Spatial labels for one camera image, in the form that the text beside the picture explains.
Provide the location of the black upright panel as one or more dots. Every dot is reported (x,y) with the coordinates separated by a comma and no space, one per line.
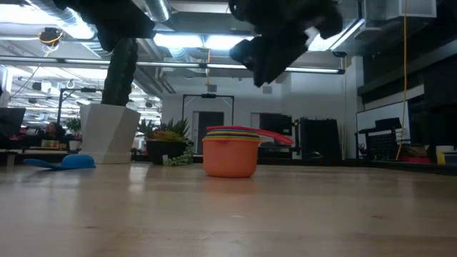
(321,139)

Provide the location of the red bin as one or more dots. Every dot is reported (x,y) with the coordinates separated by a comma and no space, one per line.
(416,159)

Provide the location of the black wall screen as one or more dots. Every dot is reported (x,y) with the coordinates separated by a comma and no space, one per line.
(275,123)

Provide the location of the silver ceiling duct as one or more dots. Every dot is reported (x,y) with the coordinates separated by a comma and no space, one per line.
(85,34)

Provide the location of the red measuring cup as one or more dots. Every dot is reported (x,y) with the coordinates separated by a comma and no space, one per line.
(275,137)

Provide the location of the blue measuring cup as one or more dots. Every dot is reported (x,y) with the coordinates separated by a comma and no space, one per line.
(76,161)

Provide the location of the orange measuring cup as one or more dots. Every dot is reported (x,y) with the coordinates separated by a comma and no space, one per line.
(230,158)

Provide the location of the yellow box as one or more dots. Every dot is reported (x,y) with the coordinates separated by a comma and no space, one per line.
(441,157)

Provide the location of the dark round plant pot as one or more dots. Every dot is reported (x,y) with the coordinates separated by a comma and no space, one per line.
(160,150)

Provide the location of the tall green cactus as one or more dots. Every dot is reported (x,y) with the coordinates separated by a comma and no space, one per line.
(121,78)

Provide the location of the long ceiling light bar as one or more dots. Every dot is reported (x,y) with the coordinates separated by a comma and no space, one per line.
(171,64)

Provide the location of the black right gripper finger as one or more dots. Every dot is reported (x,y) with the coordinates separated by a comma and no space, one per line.
(246,55)
(278,60)

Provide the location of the dark monitor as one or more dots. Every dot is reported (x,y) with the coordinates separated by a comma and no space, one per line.
(12,119)

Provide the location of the yellow measuring cup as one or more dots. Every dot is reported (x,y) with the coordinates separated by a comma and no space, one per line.
(232,132)

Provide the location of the black camera stand frame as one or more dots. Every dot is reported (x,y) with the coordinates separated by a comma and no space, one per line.
(209,95)

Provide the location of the small potted plant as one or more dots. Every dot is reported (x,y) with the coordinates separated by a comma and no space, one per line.
(74,128)

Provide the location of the white faceted plant pot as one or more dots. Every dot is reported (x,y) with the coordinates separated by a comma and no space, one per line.
(107,132)

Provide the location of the black perforated cart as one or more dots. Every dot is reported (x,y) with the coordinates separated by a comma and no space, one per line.
(382,142)

